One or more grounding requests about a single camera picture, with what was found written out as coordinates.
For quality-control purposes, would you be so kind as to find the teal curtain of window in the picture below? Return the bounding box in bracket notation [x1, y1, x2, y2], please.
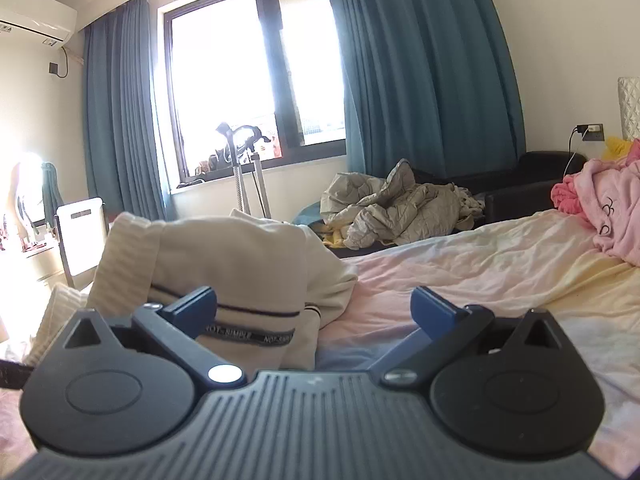
[330, 0, 526, 179]
[82, 0, 175, 220]

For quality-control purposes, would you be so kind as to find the white wall air conditioner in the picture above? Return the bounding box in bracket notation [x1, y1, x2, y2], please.
[0, 0, 77, 48]

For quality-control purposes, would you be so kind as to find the yellow plush toy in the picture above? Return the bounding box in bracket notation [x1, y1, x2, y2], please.
[601, 136, 634, 162]

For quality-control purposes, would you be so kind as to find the teal curtain left of window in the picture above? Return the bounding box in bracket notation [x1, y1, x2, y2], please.
[82, 0, 175, 220]

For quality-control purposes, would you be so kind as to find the cream white hooded sweatshirt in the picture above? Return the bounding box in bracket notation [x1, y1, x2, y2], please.
[25, 210, 358, 375]

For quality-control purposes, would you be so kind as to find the grey crumpled quilt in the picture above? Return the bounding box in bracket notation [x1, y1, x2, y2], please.
[311, 159, 485, 250]

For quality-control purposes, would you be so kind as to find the black armchair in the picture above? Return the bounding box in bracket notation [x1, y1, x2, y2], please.
[413, 151, 587, 226]

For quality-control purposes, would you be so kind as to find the white air purifier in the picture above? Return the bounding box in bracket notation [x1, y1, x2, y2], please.
[55, 197, 108, 290]

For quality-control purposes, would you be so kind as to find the dark framed window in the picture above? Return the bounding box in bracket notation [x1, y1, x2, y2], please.
[160, 0, 346, 185]

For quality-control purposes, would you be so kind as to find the teal curtain right of window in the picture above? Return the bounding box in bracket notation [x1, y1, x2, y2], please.
[330, 0, 526, 179]

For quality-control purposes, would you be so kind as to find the pink fluffy garment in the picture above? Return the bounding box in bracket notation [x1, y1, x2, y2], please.
[550, 140, 639, 266]

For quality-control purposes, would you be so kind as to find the black wall socket with cable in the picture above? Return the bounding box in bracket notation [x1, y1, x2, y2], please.
[48, 47, 70, 79]

